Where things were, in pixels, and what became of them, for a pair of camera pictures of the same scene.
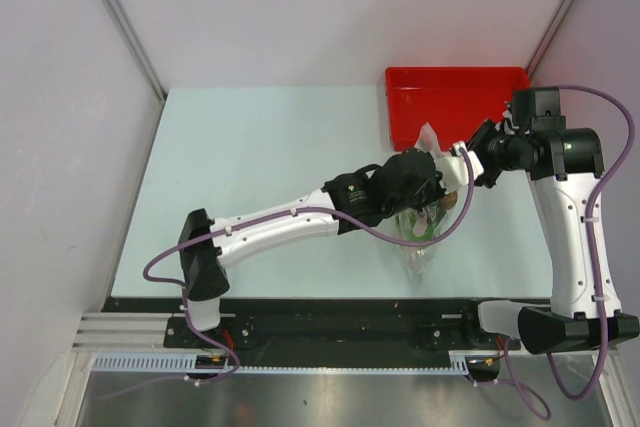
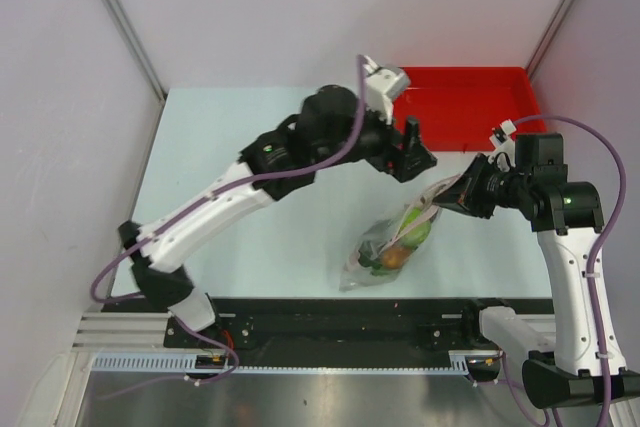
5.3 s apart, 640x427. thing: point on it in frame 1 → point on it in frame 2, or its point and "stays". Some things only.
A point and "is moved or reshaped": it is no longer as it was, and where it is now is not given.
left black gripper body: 431,192 → 374,145
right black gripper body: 496,151 → 492,186
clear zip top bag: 429,223 → 387,243
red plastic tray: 455,101 stays
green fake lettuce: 404,223 → 377,267
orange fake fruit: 449,200 is moved or reshaped
